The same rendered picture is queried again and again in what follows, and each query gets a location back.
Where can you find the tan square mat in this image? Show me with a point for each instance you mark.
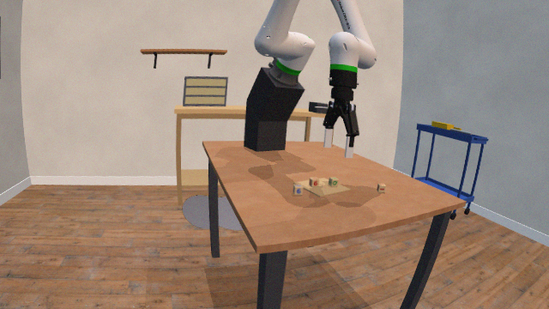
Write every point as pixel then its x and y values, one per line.
pixel 324 189

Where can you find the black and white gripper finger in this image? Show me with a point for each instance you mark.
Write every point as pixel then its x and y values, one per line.
pixel 330 118
pixel 353 122

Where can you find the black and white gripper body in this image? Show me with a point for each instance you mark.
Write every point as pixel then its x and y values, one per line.
pixel 345 96

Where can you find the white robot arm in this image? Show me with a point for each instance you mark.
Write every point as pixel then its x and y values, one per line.
pixel 347 53

